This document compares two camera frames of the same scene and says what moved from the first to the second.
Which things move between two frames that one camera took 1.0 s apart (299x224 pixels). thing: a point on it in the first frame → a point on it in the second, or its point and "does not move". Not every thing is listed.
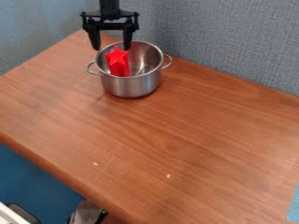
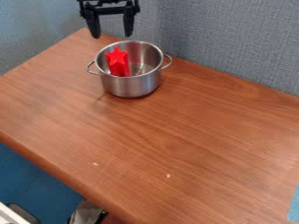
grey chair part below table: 88,213 does not move
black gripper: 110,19 → 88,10
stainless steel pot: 147,61 does not move
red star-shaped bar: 119,62 does not move
